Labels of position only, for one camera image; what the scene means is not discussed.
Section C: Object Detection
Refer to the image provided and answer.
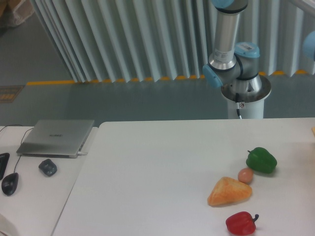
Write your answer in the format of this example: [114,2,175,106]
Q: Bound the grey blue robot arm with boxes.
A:
[203,0,315,103]

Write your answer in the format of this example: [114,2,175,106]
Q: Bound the green toy bell pepper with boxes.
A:
[246,147,278,174]

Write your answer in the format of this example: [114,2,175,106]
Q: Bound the red toy bell pepper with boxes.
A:
[225,211,259,236]

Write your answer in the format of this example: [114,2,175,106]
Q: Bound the white folding partition screen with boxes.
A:
[32,0,315,82]

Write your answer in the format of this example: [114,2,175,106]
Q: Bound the orange toy bread wedge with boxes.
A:
[207,177,252,207]

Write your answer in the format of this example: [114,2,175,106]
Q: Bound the pink toy egg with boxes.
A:
[238,168,253,184]

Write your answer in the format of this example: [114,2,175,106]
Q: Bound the silver closed laptop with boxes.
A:
[17,119,94,158]

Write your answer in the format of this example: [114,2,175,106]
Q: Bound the dark grey small mouse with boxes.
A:
[38,159,58,177]

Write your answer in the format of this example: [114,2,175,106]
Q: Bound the black keyboard edge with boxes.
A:
[0,153,10,180]

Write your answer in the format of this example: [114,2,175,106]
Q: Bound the white object at corner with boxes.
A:
[0,214,19,236]

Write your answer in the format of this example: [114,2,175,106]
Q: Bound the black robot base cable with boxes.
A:
[235,92,243,120]

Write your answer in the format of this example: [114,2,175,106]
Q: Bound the black mouse cable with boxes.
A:
[0,124,36,174]

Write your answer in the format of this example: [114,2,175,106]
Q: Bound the black wired computer mouse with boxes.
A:
[1,173,19,196]

